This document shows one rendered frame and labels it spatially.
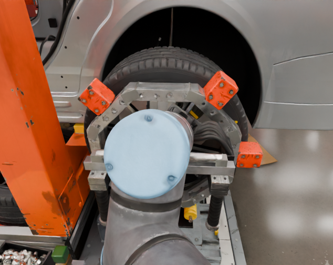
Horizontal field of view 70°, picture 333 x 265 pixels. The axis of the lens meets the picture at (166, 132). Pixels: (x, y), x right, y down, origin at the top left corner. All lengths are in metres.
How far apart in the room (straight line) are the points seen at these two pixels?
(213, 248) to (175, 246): 1.23
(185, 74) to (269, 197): 1.44
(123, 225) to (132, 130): 0.11
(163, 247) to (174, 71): 0.65
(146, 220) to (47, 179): 0.66
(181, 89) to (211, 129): 0.16
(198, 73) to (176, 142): 0.59
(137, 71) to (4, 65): 0.37
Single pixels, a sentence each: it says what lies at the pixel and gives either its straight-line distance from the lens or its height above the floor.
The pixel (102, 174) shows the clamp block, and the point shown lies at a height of 0.95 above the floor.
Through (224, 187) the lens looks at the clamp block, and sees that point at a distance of 0.68.
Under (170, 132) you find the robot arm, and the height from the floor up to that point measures 1.28.
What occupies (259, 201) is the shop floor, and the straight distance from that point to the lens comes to 1.99.
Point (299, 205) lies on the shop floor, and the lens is 2.08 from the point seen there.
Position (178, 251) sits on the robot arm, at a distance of 0.24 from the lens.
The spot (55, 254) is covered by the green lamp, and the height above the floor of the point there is 0.66.
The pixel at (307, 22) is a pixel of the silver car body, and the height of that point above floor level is 1.26.
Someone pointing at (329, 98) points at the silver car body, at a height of 0.93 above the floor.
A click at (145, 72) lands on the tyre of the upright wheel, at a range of 0.82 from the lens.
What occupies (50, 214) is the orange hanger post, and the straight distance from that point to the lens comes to 1.05.
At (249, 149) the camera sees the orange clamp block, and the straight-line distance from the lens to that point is 0.92.
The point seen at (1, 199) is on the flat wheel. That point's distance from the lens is 1.46.
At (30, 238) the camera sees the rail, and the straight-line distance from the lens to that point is 1.41.
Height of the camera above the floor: 1.41
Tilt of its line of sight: 33 degrees down
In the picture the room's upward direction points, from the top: straight up
